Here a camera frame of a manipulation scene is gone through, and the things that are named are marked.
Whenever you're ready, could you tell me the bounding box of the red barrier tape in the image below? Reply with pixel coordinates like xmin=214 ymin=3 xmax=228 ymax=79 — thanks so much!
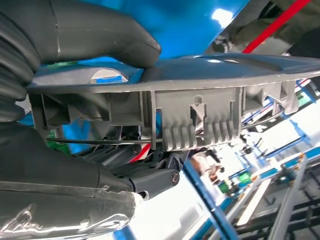
xmin=242 ymin=0 xmax=312 ymax=55

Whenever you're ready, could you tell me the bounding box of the blue metal shelf rack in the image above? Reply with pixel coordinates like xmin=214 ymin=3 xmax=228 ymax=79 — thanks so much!
xmin=18 ymin=0 xmax=320 ymax=240

